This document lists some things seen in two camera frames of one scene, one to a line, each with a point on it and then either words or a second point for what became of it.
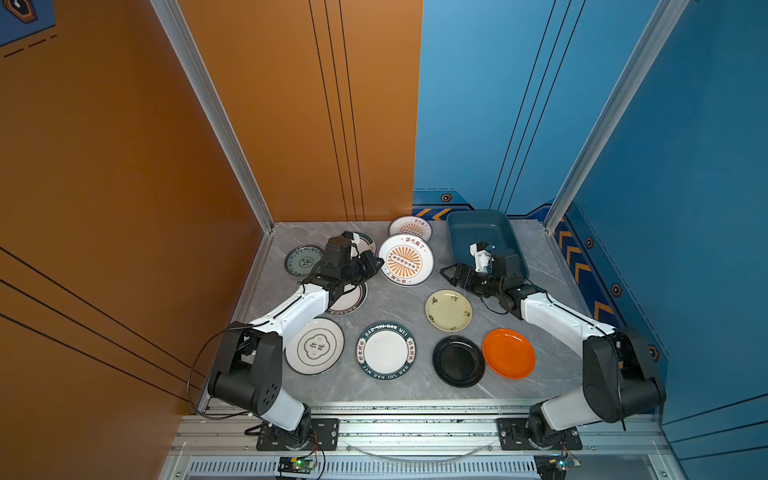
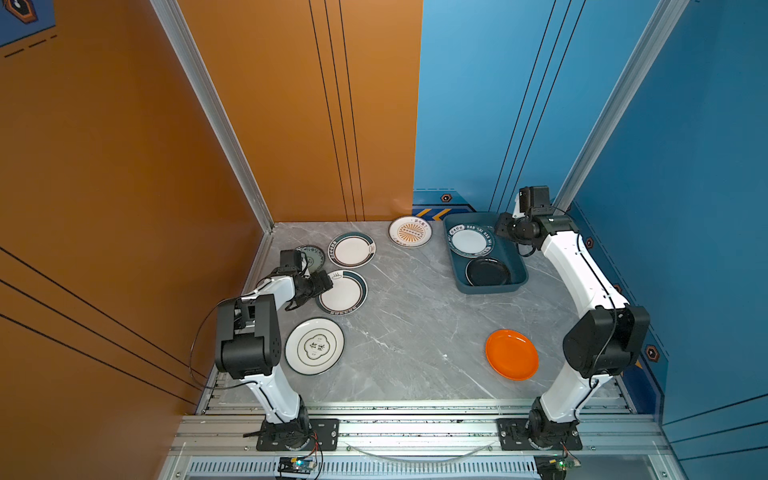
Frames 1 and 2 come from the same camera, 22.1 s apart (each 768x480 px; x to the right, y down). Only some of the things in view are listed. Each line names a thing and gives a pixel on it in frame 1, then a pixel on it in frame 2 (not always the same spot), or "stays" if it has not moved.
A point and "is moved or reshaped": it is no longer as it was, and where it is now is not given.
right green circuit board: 554,467 stays
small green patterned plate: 301,260 stays
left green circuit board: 292,464 stays
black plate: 459,361 is moved or reshaped
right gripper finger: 458,274 → 504,224
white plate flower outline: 316,348 stays
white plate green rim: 349,301 stays
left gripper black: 365,259 → 321,283
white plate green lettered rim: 386,351 → 471,240
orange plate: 508,354 stays
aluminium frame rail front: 412,426 stays
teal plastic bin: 482,226 stays
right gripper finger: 480,289 → 520,239
